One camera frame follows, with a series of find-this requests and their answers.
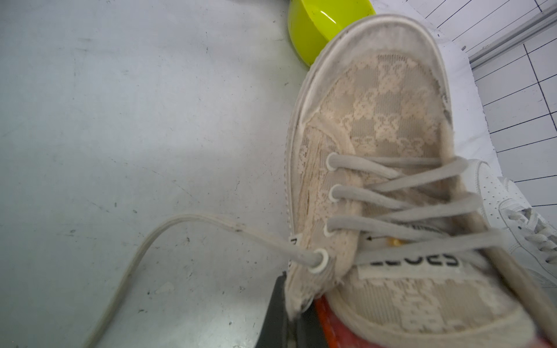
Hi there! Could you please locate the green plastic bowl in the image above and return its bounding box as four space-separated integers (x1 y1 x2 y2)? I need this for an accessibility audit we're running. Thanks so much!
287 0 376 66

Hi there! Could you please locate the white sneaker right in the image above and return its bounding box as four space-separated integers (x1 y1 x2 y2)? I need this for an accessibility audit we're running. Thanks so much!
498 177 556 226

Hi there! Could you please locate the beige lace sneaker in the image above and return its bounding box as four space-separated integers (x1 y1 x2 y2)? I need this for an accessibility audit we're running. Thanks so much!
85 14 556 347

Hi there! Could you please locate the white sneaker left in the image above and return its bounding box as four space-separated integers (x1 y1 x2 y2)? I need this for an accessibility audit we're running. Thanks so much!
461 159 556 289

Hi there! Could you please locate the white sneaker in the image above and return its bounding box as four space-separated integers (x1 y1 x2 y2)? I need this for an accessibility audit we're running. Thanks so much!
498 177 556 226
461 159 556 289

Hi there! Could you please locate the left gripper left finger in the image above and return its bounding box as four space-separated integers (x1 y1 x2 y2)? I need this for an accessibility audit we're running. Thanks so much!
255 272 289 348

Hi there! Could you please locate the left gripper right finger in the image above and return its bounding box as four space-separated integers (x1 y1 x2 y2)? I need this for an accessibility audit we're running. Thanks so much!
297 304 329 348

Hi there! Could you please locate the red insole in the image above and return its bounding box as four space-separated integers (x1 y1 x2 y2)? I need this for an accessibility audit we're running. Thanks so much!
314 296 557 348

